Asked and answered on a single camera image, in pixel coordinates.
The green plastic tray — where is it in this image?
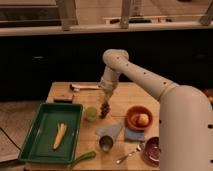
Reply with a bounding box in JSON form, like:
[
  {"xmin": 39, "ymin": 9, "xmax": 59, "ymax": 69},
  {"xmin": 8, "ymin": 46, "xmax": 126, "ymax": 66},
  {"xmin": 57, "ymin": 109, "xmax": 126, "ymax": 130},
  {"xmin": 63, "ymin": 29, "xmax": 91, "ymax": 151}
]
[{"xmin": 18, "ymin": 103, "xmax": 83, "ymax": 164}]

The orange bowl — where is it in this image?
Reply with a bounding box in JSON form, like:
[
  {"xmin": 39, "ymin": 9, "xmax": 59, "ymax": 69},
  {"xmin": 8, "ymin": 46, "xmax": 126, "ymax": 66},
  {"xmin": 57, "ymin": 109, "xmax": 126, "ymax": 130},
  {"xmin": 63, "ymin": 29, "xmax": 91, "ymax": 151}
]
[{"xmin": 125, "ymin": 106, "xmax": 153, "ymax": 131}]

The green cucumber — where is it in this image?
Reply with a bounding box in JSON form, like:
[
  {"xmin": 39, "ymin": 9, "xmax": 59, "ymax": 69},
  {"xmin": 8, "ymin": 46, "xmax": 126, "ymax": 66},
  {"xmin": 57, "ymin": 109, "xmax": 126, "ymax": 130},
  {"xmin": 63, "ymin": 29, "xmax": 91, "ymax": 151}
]
[{"xmin": 70, "ymin": 151, "xmax": 96, "ymax": 169}]

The grey blue cloth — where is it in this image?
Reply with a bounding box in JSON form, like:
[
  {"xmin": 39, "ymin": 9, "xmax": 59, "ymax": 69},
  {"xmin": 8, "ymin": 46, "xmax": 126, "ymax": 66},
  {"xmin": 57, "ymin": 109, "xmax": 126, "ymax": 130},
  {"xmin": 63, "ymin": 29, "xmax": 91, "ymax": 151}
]
[{"xmin": 96, "ymin": 123, "xmax": 123, "ymax": 141}]

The metal spoon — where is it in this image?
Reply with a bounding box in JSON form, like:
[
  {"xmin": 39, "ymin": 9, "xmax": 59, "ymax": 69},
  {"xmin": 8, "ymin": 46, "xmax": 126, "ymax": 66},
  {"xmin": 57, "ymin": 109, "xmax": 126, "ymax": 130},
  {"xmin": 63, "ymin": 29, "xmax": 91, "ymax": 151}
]
[{"xmin": 116, "ymin": 143, "xmax": 145, "ymax": 164}]

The yellow fruit in bowl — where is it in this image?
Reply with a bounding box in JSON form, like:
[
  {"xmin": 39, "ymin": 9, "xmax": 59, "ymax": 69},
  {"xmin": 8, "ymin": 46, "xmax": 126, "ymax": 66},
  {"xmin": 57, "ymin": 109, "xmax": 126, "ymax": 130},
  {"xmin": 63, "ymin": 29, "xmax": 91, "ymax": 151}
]
[{"xmin": 137, "ymin": 114, "xmax": 149, "ymax": 126}]

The blue sponge cloth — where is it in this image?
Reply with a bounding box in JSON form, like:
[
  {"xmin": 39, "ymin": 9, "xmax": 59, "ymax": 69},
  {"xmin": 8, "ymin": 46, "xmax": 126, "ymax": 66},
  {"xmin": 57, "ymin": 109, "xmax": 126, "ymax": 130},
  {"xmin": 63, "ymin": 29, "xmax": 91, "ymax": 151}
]
[{"xmin": 124, "ymin": 128, "xmax": 144, "ymax": 142}]

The dark grape bunch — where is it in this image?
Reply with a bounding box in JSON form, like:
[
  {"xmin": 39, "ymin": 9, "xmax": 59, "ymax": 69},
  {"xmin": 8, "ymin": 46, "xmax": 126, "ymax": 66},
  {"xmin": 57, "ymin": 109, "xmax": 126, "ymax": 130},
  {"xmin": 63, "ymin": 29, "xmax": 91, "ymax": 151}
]
[{"xmin": 100, "ymin": 102, "xmax": 110, "ymax": 119}]

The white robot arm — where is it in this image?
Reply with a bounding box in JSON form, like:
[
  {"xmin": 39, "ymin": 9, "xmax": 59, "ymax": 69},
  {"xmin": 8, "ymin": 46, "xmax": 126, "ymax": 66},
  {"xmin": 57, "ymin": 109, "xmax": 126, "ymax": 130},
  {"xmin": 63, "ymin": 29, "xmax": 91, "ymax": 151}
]
[{"xmin": 100, "ymin": 49, "xmax": 213, "ymax": 171}]

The green plastic cup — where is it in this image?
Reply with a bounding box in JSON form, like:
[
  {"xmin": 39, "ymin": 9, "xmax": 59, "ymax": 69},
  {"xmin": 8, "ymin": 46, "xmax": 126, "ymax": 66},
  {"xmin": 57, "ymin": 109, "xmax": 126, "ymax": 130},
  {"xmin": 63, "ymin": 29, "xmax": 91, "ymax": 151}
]
[{"xmin": 84, "ymin": 107, "xmax": 97, "ymax": 122}]

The small metal cup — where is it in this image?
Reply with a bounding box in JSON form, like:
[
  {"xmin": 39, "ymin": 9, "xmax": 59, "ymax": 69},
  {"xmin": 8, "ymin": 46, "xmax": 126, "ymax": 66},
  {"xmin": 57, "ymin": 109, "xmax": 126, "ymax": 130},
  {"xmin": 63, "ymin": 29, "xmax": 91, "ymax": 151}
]
[{"xmin": 99, "ymin": 136, "xmax": 113, "ymax": 152}]

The silver black knife tool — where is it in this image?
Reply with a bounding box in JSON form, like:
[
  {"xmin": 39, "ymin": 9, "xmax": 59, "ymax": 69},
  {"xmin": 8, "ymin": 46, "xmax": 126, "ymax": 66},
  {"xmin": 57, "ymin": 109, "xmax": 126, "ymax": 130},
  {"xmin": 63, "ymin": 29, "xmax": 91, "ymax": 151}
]
[{"xmin": 70, "ymin": 84, "xmax": 100, "ymax": 91}]

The yellow corn cob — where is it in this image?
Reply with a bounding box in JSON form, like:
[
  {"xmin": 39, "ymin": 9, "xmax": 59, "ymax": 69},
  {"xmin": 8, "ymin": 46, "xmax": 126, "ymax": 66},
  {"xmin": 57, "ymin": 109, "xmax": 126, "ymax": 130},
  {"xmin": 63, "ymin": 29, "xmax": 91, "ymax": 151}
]
[{"xmin": 53, "ymin": 123, "xmax": 67, "ymax": 150}]

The dark red bowl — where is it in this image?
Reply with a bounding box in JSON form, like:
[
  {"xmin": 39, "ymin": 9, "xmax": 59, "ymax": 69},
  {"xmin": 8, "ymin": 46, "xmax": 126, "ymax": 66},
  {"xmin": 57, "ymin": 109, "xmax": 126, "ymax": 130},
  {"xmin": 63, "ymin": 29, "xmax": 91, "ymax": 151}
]
[{"xmin": 142, "ymin": 137, "xmax": 160, "ymax": 167}]

